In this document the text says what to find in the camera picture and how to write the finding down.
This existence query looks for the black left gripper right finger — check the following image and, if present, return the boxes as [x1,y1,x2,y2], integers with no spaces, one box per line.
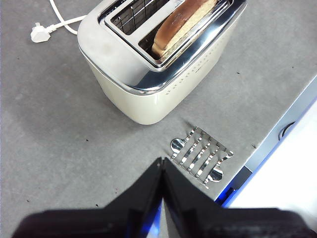
[162,157,317,238]

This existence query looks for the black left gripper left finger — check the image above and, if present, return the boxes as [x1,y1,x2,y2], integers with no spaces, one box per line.
[11,157,164,238]

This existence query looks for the brown-crusted bread slice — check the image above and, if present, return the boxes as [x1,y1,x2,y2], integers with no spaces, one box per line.
[151,0,219,62]

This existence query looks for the stainless steel toast rack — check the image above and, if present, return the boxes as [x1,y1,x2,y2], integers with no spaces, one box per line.
[170,126,234,189]

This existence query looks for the cream toaster with chrome top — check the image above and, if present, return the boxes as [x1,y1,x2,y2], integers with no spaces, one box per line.
[77,0,248,125]

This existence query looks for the white power cable with plug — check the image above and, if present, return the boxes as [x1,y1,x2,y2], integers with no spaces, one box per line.
[30,0,87,44]

